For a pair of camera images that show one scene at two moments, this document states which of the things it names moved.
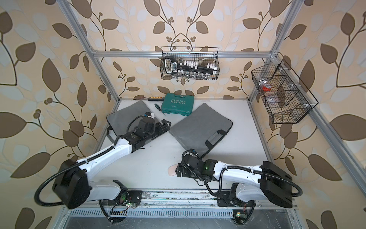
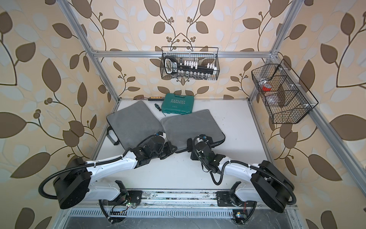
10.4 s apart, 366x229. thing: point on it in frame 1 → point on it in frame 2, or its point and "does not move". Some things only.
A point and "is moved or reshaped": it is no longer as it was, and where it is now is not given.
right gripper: x=184 y=173 → x=194 y=156
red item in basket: x=266 y=89 does not move
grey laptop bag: x=201 y=129 is moved or reshaped
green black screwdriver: x=159 y=109 does not move
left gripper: x=165 y=127 → x=170 y=151
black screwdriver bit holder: x=156 y=98 does not move
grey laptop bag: x=117 y=121 does not move
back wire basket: x=192 y=63 does not move
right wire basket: x=286 y=98 does not move
